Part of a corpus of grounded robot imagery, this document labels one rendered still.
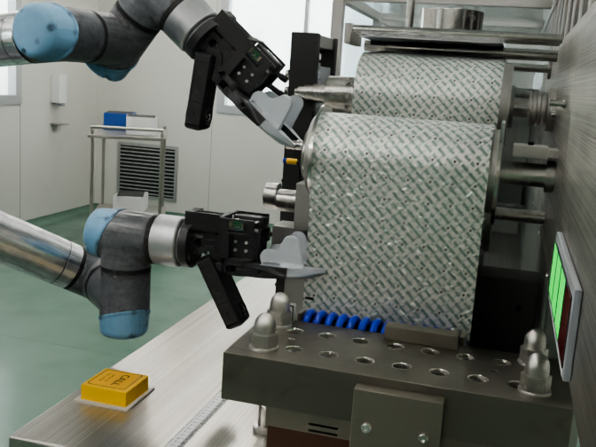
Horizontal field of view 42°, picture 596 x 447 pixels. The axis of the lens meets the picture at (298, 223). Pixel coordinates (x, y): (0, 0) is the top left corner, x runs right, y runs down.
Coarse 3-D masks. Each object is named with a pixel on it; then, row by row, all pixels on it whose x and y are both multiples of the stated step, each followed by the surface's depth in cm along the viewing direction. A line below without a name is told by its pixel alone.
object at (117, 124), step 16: (112, 112) 589; (128, 112) 603; (96, 128) 530; (112, 128) 531; (128, 128) 533; (144, 128) 535; (160, 160) 547; (160, 176) 549; (128, 192) 609; (144, 192) 614; (160, 192) 551; (96, 208) 604; (128, 208) 594; (144, 208) 607; (160, 208) 554
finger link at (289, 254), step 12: (288, 240) 106; (264, 252) 108; (276, 252) 107; (288, 252) 107; (300, 252) 106; (264, 264) 107; (276, 264) 108; (288, 264) 107; (300, 264) 107; (288, 276) 106; (300, 276) 106; (312, 276) 107
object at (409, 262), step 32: (320, 224) 107; (352, 224) 106; (384, 224) 104; (416, 224) 103; (448, 224) 102; (480, 224) 101; (320, 256) 108; (352, 256) 106; (384, 256) 105; (416, 256) 104; (448, 256) 103; (320, 288) 108; (352, 288) 107; (384, 288) 106; (416, 288) 105; (448, 288) 103; (384, 320) 107; (416, 320) 105; (448, 320) 104
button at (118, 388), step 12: (108, 372) 111; (120, 372) 111; (132, 372) 111; (84, 384) 106; (96, 384) 106; (108, 384) 106; (120, 384) 107; (132, 384) 107; (144, 384) 110; (84, 396) 106; (96, 396) 106; (108, 396) 105; (120, 396) 105; (132, 396) 106
